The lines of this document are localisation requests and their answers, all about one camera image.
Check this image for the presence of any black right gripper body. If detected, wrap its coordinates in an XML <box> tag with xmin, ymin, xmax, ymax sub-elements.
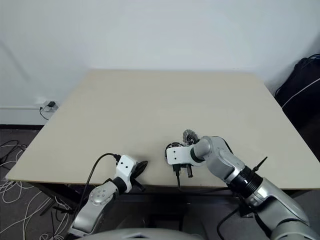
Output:
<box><xmin>164</xmin><ymin>141</ymin><xmax>194</xmax><ymax>178</ymax></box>

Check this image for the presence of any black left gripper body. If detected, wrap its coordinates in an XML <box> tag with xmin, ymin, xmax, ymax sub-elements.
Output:
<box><xmin>129</xmin><ymin>163</ymin><xmax>146</xmax><ymax>193</ymax></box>

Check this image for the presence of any round spoked motor rotor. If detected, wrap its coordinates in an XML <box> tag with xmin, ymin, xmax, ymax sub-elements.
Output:
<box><xmin>181</xmin><ymin>128</ymin><xmax>201</xmax><ymax>148</ymax></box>

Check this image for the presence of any grey rounded robot torso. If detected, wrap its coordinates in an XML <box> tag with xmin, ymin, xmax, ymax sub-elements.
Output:
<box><xmin>88</xmin><ymin>220</ymin><xmax>201</xmax><ymax>240</ymax></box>

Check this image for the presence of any black bag with white piping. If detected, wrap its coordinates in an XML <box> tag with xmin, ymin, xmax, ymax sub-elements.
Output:
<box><xmin>274</xmin><ymin>55</ymin><xmax>320</xmax><ymax>151</ymax></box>

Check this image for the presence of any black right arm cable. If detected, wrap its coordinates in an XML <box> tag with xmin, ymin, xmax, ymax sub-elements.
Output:
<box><xmin>174</xmin><ymin>167</ymin><xmax>242</xmax><ymax>237</ymax></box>

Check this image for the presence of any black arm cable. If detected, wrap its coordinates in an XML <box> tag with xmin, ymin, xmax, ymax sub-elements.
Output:
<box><xmin>78</xmin><ymin>152</ymin><xmax>123</xmax><ymax>213</ymax></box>
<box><xmin>174</xmin><ymin>167</ymin><xmax>242</xmax><ymax>237</ymax></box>

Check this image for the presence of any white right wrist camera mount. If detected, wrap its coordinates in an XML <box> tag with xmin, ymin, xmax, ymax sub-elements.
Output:
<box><xmin>165</xmin><ymin>145</ymin><xmax>201</xmax><ymax>168</ymax></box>

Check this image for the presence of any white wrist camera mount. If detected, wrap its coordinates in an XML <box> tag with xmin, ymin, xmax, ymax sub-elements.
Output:
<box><xmin>165</xmin><ymin>145</ymin><xmax>201</xmax><ymax>168</ymax></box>
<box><xmin>116</xmin><ymin>154</ymin><xmax>138</xmax><ymax>193</ymax></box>

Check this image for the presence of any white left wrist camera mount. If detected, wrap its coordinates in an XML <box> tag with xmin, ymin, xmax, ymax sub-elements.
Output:
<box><xmin>116</xmin><ymin>154</ymin><xmax>138</xmax><ymax>193</ymax></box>

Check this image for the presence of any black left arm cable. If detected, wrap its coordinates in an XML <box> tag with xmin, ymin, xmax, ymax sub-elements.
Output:
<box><xmin>78</xmin><ymin>152</ymin><xmax>123</xmax><ymax>213</ymax></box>

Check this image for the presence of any black table frame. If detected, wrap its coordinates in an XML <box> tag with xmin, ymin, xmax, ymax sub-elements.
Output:
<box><xmin>26</xmin><ymin>182</ymin><xmax>255</xmax><ymax>218</ymax></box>

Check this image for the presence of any black cable tie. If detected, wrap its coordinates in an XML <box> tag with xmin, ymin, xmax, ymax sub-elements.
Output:
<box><xmin>253</xmin><ymin>156</ymin><xmax>268</xmax><ymax>172</ymax></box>

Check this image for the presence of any white wall socket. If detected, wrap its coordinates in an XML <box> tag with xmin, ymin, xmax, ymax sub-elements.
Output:
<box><xmin>39</xmin><ymin>99</ymin><xmax>60</xmax><ymax>113</ymax></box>

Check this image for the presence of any black adapter cable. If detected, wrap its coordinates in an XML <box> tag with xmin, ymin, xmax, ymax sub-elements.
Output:
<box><xmin>38</xmin><ymin>106</ymin><xmax>51</xmax><ymax>121</ymax></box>

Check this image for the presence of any white floor cable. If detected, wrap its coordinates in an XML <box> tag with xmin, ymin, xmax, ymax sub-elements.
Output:
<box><xmin>0</xmin><ymin>159</ymin><xmax>72</xmax><ymax>240</ymax></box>

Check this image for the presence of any white wall cable duct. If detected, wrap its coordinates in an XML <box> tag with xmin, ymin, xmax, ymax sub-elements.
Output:
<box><xmin>0</xmin><ymin>106</ymin><xmax>42</xmax><ymax>111</ymax></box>

